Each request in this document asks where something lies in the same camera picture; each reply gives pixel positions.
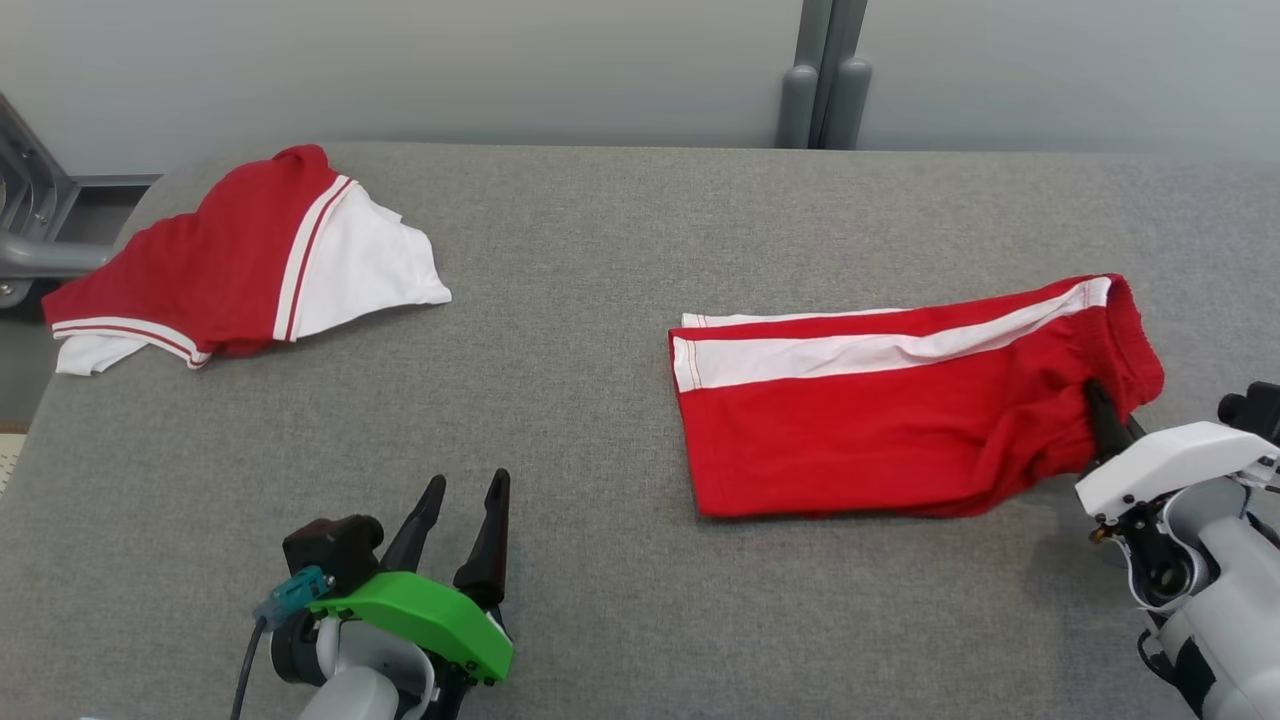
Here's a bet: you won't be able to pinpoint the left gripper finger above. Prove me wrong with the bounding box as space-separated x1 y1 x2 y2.
453 469 512 612
379 474 447 576

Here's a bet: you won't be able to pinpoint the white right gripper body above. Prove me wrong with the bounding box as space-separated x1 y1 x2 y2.
1075 420 1280 523

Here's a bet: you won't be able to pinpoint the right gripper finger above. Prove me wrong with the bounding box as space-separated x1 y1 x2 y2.
1085 377 1148 471

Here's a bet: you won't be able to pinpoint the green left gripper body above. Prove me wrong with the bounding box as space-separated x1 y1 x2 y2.
308 571 515 686

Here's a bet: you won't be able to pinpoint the red shorts with white stripe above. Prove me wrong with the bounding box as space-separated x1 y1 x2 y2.
668 274 1166 520

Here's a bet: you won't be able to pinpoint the red white sports jersey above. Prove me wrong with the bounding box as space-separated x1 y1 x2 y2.
42 145 453 377

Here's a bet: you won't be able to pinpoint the black cable with teal connector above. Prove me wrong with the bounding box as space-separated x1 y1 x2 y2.
230 565 336 720

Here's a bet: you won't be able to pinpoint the grey partition post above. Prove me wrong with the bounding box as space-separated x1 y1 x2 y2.
777 0 826 150
820 0 873 151

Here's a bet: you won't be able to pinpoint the grey metal frame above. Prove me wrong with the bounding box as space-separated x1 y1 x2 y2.
0 92 161 311

